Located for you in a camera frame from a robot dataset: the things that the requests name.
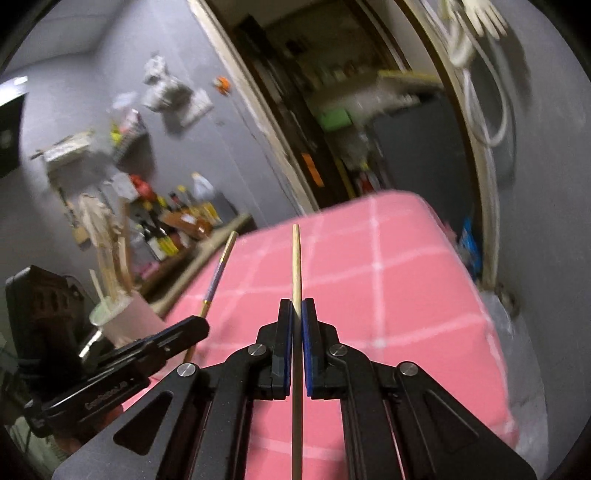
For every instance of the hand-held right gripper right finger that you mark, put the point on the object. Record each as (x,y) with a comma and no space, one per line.
(308,346)

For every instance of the small red bottle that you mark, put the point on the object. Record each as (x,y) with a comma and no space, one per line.
(367,181)

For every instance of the white work glove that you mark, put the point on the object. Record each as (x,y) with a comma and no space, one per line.
(485,16)

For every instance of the red bag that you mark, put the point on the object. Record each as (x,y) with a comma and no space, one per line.
(141,184)

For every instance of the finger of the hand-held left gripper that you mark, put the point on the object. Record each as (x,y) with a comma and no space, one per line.
(187,333)
(147,355)

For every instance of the hanging grey cloth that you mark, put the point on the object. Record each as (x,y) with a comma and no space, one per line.
(171,92)

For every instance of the pink checked tablecloth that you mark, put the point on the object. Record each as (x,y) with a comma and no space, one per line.
(369,286)

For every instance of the blue packet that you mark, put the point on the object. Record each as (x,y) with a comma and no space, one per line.
(471,244)

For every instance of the orange wall ornament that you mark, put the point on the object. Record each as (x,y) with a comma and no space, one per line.
(222,86)

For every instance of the pale door frame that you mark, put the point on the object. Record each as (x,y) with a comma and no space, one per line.
(258,115)

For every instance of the plain wooden chopstick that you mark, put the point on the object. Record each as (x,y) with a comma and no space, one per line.
(297,267)

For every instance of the clear plastic sheet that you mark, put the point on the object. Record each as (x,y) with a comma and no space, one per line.
(517,369)

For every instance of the bunch of wooden chopsticks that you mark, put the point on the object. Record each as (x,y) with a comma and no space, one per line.
(108,258)

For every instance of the green box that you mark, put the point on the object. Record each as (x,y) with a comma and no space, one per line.
(338,117)

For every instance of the black wall panel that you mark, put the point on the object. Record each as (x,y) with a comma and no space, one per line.
(11,134)

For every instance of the purple banded wooden chopstick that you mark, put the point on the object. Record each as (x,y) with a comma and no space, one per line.
(217,277)

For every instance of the white utensil holder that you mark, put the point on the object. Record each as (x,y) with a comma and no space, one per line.
(129,318)

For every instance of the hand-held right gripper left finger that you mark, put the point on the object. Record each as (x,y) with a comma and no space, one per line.
(287,346)

